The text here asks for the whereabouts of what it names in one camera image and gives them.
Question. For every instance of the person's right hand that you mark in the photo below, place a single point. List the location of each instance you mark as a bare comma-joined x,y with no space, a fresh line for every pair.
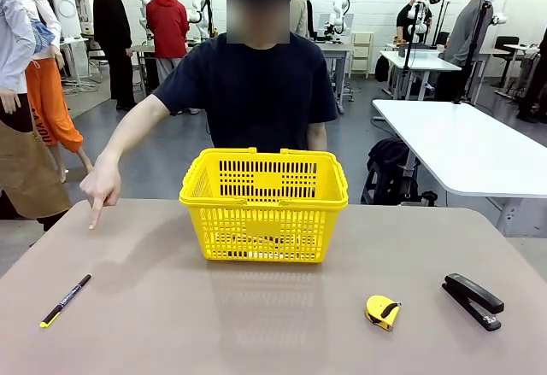
102,183

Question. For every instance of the yellow and black utility knife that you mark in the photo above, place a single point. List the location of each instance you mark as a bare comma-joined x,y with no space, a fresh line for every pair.
278,241

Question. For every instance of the person's left forearm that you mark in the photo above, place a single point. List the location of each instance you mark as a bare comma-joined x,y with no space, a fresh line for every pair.
318,136

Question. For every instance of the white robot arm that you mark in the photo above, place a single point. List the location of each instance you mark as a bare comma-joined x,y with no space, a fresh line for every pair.
339,9
198,12

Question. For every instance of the person's right forearm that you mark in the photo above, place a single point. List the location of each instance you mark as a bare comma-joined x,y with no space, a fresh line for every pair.
128,129

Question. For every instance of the person in black hoodie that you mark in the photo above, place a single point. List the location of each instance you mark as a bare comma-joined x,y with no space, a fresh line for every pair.
111,29

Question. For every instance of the yellow plastic shopping basket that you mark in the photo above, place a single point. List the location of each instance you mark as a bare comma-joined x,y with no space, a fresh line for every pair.
261,226

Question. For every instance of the person in red jacket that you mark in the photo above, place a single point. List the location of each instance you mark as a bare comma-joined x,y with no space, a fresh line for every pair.
166,25

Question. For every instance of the person in navy t-shirt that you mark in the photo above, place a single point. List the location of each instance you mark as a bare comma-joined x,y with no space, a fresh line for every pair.
252,93

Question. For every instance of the person in beige top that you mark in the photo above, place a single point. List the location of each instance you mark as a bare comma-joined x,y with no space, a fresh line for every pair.
299,3

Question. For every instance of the person in black t-shirt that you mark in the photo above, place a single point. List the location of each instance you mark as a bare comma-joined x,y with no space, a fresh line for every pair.
404,18

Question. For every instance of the person in grey sweater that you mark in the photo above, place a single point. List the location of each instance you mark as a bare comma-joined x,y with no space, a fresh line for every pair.
463,37

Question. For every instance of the person in black clothes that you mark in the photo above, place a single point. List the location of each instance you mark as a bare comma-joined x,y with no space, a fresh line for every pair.
534,76

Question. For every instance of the mannequin with brown apron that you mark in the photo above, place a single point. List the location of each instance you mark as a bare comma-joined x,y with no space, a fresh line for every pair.
21,170

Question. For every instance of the mannequin in orange trousers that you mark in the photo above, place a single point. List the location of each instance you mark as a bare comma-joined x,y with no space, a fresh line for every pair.
47,106

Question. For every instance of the black and yellow marker pen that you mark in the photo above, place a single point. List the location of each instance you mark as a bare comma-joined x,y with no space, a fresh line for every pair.
68,298

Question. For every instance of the grey workbench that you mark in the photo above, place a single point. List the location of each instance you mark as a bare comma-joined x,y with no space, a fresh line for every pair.
335,48

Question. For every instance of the black backpack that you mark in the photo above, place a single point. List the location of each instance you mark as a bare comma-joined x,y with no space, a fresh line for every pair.
391,165

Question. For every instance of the white drawer cabinet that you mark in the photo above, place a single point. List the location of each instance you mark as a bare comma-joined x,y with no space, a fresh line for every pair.
362,52

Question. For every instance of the yellow tape measure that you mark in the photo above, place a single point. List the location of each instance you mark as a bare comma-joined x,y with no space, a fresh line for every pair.
378,307

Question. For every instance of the thin black tripod stand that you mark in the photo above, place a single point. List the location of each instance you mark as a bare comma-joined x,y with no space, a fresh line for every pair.
411,37

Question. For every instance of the white desk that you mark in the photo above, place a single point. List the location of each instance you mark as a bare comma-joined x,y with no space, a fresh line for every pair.
423,61

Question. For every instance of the large white table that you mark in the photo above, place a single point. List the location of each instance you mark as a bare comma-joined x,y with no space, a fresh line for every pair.
461,144

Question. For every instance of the black stapler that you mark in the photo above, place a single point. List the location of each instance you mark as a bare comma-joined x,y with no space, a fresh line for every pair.
472,296

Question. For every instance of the thick black tripod stand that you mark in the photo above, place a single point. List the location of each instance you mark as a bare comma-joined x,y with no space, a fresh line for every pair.
470,54

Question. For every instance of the black office chair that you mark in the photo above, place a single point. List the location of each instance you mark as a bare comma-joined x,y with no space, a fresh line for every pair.
506,48

